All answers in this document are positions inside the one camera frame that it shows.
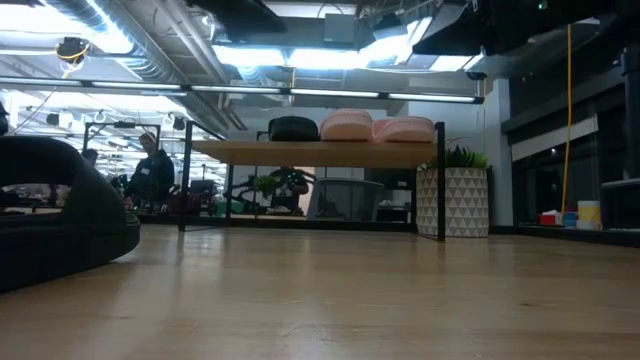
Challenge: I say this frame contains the black slide sandal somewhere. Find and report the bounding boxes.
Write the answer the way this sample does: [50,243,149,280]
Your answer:
[0,135,142,294]
[267,115,321,143]

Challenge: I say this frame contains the pink slide sandal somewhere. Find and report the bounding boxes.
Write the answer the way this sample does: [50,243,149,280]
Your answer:
[319,108,374,143]
[372,115,437,145]

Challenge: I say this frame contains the grey office chair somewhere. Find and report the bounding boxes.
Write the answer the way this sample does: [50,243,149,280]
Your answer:
[305,177,385,223]

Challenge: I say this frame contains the small background plant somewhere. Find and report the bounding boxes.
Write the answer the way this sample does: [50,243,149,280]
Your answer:
[253,174,279,197]

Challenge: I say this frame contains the long ceiling light bar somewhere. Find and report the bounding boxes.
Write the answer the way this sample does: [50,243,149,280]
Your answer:
[0,74,486,105]

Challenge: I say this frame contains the green plant in patterned pot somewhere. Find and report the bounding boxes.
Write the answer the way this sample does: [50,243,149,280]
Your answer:
[415,138,492,239]

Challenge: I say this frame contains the grey ceiling junction box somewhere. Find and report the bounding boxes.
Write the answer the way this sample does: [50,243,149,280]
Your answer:
[323,13,358,45]

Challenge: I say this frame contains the black side desk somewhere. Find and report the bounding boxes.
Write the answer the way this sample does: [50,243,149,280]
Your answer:
[599,177,640,232]

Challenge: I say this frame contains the wooden shelf with black frame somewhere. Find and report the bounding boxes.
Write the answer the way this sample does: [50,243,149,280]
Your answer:
[178,120,448,243]

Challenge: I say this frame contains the black aluminium rig frame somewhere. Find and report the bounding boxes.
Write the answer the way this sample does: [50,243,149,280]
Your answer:
[133,213,640,249]

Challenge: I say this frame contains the black background rig frame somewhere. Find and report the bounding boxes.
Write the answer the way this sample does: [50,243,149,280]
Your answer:
[82,121,162,151]

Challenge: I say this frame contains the silver ventilation duct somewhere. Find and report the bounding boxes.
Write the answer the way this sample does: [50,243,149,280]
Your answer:
[47,0,236,134]

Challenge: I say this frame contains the yellow hanging cable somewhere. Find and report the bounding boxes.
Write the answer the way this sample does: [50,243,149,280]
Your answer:
[559,23,574,214]

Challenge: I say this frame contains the black ceiling cable reel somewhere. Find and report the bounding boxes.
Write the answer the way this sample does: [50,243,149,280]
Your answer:
[54,36,91,65]

